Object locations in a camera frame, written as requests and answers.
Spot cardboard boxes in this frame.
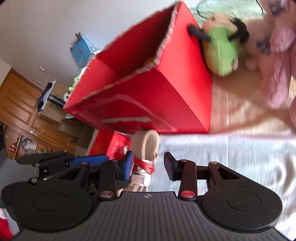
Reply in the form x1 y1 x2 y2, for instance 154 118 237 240
38 82 94 156

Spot green plush doll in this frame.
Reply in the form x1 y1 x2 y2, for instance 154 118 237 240
187 13 249 77

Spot green cartoon bed sheet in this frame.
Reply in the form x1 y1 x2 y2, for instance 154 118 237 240
190 0 265 22

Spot wooden cabinet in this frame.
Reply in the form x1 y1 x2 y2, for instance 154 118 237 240
1 69 76 154

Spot black charging cable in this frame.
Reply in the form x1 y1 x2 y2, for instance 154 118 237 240
196 0 265 20

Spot pink plush bunny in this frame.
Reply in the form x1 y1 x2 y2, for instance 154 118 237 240
256 0 296 128

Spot small red gift box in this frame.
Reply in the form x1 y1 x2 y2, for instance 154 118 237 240
88 130 132 160

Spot blue packaged box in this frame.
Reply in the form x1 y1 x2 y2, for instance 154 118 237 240
70 33 101 70

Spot large red cardboard box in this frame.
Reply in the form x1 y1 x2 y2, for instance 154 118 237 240
64 1 212 133

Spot blue white cloth on pole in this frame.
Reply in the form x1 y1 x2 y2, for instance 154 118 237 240
37 80 66 113

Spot beige strap with red scarf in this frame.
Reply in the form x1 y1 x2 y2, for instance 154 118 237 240
122 129 161 193

